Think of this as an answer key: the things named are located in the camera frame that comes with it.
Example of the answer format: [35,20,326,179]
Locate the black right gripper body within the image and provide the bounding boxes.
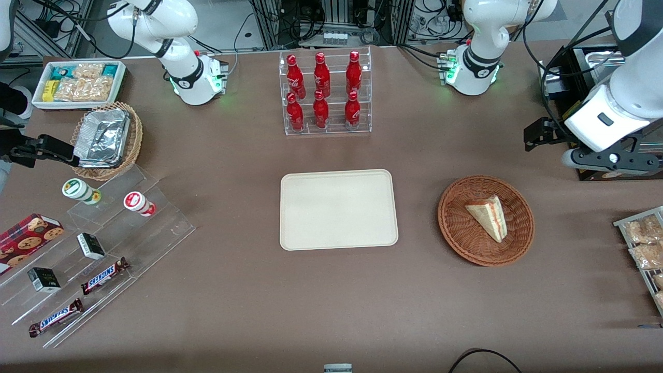
[0,117,27,167]

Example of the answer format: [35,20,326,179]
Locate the triangular sandwich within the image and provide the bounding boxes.
[465,195,507,243]

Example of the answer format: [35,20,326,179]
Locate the wicker basket with foil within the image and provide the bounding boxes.
[69,102,143,181]

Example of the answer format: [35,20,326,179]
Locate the empty round wicker basket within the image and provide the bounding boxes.
[437,175,535,267]

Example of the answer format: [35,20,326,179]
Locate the beige plastic tray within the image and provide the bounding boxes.
[279,168,399,252]

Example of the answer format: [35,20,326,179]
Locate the green lidded drink cup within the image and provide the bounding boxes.
[62,178,102,206]

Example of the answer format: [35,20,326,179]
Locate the stacked aluminium foil containers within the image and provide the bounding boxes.
[74,108,131,168]

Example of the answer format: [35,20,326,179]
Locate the black food warmer appliance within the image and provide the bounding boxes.
[538,44,663,182]

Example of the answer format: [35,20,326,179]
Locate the steel warmer pan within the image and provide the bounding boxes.
[574,45,623,69]

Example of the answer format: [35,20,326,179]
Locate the clear cracker packet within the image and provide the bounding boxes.
[54,76,113,102]
[72,63,105,80]

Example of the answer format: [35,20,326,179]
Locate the red cookie box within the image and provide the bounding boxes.
[0,213,65,276]

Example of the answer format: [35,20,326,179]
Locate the white rectangular snack bin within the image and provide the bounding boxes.
[32,60,127,111]

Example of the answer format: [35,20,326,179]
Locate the red lidded drink cup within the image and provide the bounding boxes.
[123,191,156,217]

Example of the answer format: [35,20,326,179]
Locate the small black carton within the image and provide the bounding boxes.
[76,232,106,261]
[27,267,62,294]

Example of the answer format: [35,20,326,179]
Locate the clear acrylic stepped stand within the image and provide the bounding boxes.
[0,164,197,349]

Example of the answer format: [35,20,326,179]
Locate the Snickers chocolate bar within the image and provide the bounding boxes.
[81,257,129,296]
[28,298,84,338]

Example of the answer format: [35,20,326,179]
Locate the red cola bottle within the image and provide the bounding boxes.
[286,54,306,99]
[312,90,330,130]
[345,50,363,95]
[313,52,332,98]
[344,91,362,131]
[286,92,305,133]

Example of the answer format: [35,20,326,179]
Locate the clear acrylic bottle rack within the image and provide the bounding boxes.
[278,46,373,137]

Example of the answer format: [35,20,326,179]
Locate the black equipment rack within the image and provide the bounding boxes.
[250,0,416,50]

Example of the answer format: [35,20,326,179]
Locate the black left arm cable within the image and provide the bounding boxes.
[522,0,622,141]

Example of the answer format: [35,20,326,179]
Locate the grey wire rack tray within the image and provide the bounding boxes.
[613,206,663,318]

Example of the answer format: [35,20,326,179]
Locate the metal shelf frame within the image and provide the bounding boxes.
[10,0,95,61]

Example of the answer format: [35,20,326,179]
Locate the black cable loop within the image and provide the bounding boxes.
[448,348,524,373]

